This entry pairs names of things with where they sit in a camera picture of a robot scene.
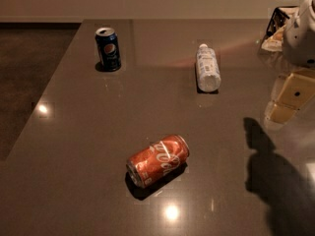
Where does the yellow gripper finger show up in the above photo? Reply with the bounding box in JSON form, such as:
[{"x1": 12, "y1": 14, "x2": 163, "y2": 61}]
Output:
[
  {"x1": 271, "y1": 75, "x2": 286, "y2": 101},
  {"x1": 266, "y1": 70, "x2": 315, "y2": 124}
]

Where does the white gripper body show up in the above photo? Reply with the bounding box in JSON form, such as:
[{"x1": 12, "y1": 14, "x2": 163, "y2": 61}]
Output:
[{"x1": 283, "y1": 0, "x2": 315, "y2": 67}]

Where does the red coke can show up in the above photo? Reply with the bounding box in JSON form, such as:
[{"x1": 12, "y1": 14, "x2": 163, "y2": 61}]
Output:
[{"x1": 126, "y1": 135, "x2": 189, "y2": 189}]

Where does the blue pepsi can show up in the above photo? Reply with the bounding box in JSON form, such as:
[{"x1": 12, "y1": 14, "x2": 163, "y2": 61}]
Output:
[{"x1": 94, "y1": 27, "x2": 121, "y2": 72}]

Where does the clear plastic water bottle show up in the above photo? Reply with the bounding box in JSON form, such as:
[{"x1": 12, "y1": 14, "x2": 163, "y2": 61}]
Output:
[{"x1": 196, "y1": 43, "x2": 221, "y2": 92}]

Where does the black wire basket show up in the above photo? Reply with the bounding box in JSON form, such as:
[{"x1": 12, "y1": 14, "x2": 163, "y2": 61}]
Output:
[{"x1": 261, "y1": 6, "x2": 299, "y2": 52}]

